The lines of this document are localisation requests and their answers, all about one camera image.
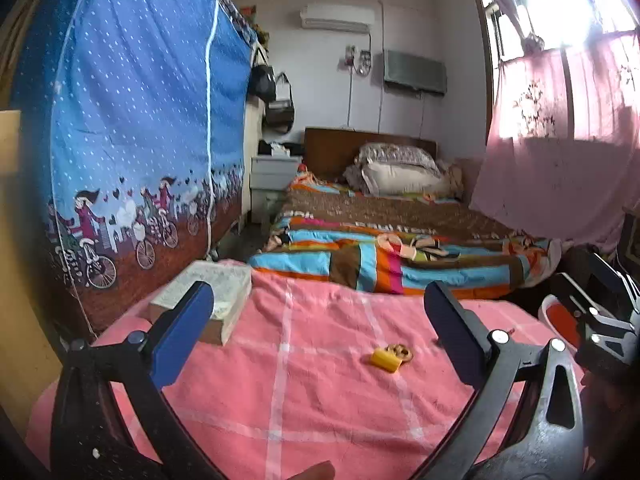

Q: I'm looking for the person's left hand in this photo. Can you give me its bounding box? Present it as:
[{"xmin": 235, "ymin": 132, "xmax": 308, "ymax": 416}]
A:
[{"xmin": 288, "ymin": 460, "xmax": 335, "ymax": 480}]

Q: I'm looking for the red plastic basin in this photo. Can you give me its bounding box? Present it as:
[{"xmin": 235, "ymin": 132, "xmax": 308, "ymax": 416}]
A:
[{"xmin": 537, "ymin": 295, "xmax": 579, "ymax": 354}]

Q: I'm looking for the light wooden cabinet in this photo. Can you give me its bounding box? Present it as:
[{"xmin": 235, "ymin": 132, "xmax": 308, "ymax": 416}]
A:
[{"xmin": 1, "ymin": 110, "xmax": 61, "ymax": 437}]

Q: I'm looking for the pink window curtain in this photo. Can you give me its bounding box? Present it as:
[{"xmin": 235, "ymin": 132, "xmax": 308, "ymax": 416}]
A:
[{"xmin": 471, "ymin": 0, "xmax": 639, "ymax": 251}]

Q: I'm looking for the yellow plastic cap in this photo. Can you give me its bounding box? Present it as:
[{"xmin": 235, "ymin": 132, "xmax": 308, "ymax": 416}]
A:
[{"xmin": 369, "ymin": 348, "xmax": 404, "ymax": 374}]

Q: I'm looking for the wooden block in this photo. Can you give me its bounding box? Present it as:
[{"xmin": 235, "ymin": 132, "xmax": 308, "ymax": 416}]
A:
[{"xmin": 148, "ymin": 260, "xmax": 252, "ymax": 346}]

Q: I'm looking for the pink checked table cloth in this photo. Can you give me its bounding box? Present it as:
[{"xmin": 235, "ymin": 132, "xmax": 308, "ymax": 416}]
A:
[{"xmin": 24, "ymin": 258, "xmax": 597, "ymax": 480}]

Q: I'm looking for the beige pillow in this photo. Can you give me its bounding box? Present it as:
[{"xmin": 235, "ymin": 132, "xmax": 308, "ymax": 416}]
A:
[{"xmin": 343, "ymin": 143, "xmax": 464, "ymax": 200}]

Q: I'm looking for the colourful striped bed blanket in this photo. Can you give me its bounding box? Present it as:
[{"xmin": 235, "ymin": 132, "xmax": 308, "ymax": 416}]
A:
[{"xmin": 248, "ymin": 167, "xmax": 563, "ymax": 299}]

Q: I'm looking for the brown wooden headboard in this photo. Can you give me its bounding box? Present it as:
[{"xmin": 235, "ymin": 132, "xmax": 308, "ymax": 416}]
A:
[{"xmin": 303, "ymin": 127, "xmax": 438, "ymax": 181}]

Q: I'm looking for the white bedside drawer cabinet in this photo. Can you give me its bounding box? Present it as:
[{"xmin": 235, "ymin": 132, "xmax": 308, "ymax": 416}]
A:
[{"xmin": 250, "ymin": 155, "xmax": 303, "ymax": 224}]

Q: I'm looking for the blue fabric wardrobe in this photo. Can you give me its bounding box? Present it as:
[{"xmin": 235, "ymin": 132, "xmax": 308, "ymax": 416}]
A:
[{"xmin": 10, "ymin": 0, "xmax": 255, "ymax": 338}]

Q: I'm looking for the grey hanging handbag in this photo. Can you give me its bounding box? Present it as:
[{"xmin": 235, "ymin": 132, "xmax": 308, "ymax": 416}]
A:
[{"xmin": 262, "ymin": 73, "xmax": 295, "ymax": 133}]

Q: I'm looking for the black hanging bag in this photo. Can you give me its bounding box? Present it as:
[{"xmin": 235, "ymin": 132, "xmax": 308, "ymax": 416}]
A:
[{"xmin": 247, "ymin": 44, "xmax": 277, "ymax": 104}]

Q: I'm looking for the white wall air conditioner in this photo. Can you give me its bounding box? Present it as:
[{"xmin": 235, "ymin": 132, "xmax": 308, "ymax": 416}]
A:
[{"xmin": 299, "ymin": 3, "xmax": 375, "ymax": 34}]

